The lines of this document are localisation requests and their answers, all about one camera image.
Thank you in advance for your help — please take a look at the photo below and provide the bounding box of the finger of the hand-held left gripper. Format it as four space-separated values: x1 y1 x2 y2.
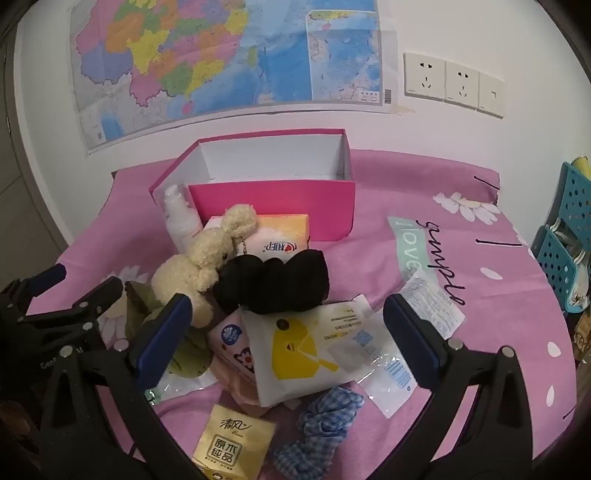
0 263 68 319
25 277 125 334

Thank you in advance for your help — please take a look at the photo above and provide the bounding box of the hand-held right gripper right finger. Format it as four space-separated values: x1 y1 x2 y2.
374 293 555 480

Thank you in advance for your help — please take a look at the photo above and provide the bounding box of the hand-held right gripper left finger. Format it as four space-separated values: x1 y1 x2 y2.
39 293 195 480

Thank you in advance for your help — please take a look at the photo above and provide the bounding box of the green plush toy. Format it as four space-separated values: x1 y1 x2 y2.
124 279 213 377

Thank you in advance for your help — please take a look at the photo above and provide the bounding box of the clear plastic packet blue print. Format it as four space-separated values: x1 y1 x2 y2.
328 268 467 418

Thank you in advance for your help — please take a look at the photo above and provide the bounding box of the pink flower print tissue pack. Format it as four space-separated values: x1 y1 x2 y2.
207 308 259 393

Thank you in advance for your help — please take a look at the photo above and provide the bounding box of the cream plush bunny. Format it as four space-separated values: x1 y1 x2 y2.
151 203 259 328

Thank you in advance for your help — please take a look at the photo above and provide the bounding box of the white wipes pack yellow duck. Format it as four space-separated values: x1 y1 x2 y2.
240 295 384 407

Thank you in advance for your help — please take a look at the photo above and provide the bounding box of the blue gingham scrunchie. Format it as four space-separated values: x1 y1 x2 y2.
272 387 365 478

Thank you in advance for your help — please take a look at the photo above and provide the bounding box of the black scrunchie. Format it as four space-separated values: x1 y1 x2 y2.
217 249 331 315

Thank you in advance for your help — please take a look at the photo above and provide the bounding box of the pink cardboard box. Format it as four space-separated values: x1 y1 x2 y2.
148 128 357 243

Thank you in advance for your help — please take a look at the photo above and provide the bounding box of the white plastic packet green print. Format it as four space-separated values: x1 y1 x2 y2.
145 369 218 407

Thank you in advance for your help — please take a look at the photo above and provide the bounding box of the pink floral bed sheet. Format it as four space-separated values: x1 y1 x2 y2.
60 150 578 480

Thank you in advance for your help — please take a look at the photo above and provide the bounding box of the pale pink packet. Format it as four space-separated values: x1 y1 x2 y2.
217 369 278 407

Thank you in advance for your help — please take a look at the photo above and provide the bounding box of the grey cabinet door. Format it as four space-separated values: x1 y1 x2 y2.
0 46 70 278

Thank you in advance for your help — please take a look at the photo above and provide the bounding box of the white plastic wrapped roll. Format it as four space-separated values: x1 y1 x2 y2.
164 185 204 254

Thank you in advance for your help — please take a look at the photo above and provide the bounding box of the yellow pocket tissue pack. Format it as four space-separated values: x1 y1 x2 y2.
190 404 277 480

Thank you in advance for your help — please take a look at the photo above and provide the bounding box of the orange and white tissue pack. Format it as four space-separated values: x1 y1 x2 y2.
203 213 311 259

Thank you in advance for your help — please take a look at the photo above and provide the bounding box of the blue perforated plastic basket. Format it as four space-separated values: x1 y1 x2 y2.
551 161 591 232
531 226 591 315

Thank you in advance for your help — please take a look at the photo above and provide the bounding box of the white wall switch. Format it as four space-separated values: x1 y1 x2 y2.
478 71 506 118

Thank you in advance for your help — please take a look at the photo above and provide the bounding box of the colourful wall map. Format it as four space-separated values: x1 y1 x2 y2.
69 0 399 155

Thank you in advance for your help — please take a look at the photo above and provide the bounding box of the white wall socket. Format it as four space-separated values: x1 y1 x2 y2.
444 60 481 109
404 52 447 100

